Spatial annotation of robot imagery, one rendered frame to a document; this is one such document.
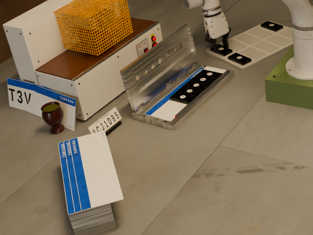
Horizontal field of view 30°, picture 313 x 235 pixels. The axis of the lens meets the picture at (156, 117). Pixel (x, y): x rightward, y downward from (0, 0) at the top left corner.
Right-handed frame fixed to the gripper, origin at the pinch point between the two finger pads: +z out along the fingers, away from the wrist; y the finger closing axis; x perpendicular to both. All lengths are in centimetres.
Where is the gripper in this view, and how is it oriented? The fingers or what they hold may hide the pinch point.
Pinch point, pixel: (221, 46)
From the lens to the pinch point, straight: 267.5
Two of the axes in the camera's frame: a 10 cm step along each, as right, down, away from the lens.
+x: -5.2, -1.8, 8.4
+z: 2.7, 8.9, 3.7
